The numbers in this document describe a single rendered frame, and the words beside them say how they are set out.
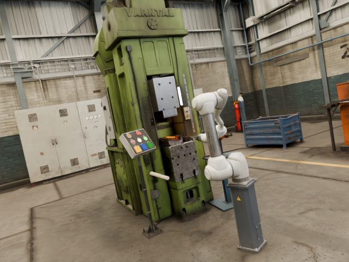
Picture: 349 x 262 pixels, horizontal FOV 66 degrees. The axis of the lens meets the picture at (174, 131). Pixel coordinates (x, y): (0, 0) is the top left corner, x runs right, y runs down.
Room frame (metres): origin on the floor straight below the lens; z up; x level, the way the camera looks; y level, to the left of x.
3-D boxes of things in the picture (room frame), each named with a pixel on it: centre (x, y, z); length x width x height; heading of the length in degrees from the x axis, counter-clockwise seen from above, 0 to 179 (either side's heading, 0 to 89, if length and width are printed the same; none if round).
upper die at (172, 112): (3.55, 0.11, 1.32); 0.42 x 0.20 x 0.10; 28
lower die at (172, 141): (3.55, 0.11, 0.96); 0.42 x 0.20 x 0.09; 28
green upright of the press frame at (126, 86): (3.54, 0.43, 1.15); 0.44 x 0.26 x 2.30; 28
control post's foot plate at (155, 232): (3.03, 0.47, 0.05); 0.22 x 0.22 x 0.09; 28
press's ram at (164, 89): (3.57, 0.07, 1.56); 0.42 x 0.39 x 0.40; 28
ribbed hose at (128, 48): (3.32, 0.35, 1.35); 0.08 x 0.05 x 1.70; 118
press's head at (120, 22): (3.72, 0.15, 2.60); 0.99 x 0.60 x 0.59; 118
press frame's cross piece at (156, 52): (3.70, 0.14, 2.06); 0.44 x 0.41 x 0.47; 28
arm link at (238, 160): (2.36, -0.49, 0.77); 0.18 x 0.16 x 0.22; 109
